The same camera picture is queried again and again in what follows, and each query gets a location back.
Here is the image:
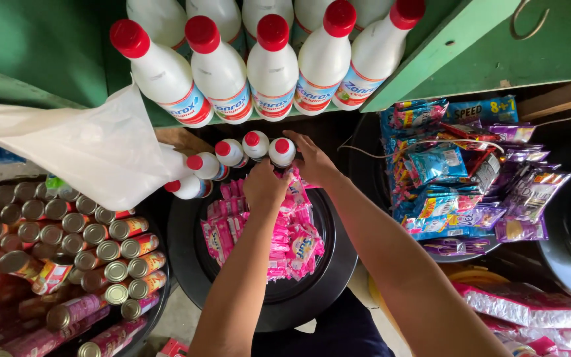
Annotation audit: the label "person's right hand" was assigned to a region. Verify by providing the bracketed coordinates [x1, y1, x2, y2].
[282, 130, 339, 187]

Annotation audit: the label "person's left hand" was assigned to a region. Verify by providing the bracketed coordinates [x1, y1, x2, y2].
[242, 160, 293, 216]

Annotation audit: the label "pink detergent sachet strip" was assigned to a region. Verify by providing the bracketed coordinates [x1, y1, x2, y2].
[283, 167, 316, 206]

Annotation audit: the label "small white bleach bottle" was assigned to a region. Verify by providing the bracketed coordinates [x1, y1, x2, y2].
[214, 139, 249, 168]
[269, 137, 297, 168]
[242, 130, 270, 160]
[164, 175, 214, 200]
[186, 152, 230, 181]

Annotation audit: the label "pile of pink sachets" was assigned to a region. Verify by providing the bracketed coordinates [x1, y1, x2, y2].
[200, 169, 326, 283]

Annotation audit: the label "black tray under sachet heap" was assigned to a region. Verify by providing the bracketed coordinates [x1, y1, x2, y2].
[347, 114, 502, 263]

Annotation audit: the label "row of large bleach bottles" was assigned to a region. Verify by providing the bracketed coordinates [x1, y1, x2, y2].
[109, 0, 426, 129]

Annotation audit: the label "black round tray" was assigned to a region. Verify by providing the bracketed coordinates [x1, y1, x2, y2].
[168, 171, 359, 333]

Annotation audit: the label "heap of blue purple sachets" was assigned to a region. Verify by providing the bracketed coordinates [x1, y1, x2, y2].
[380, 95, 571, 256]

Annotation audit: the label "person's dark clothing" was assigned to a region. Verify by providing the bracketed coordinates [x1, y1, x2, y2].
[251, 288, 395, 357]

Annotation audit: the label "white plastic bag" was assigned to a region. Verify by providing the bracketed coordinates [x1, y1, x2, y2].
[0, 82, 192, 211]

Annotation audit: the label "red carton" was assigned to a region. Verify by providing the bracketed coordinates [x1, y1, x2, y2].
[157, 338, 189, 357]

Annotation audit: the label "green packet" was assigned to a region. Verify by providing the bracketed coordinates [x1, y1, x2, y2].
[46, 175, 68, 195]

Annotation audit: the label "pile of tin cans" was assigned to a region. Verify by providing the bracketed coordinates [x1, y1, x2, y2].
[0, 181, 168, 357]

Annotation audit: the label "metal hook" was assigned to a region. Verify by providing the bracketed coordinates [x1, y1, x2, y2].
[510, 0, 550, 40]

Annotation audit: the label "green wooden shelf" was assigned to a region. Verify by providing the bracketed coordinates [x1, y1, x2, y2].
[0, 0, 571, 129]

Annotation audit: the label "silver packet bundles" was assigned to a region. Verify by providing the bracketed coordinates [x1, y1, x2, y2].
[453, 282, 571, 357]

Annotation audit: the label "white cord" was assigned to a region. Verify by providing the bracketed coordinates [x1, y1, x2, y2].
[337, 138, 505, 160]

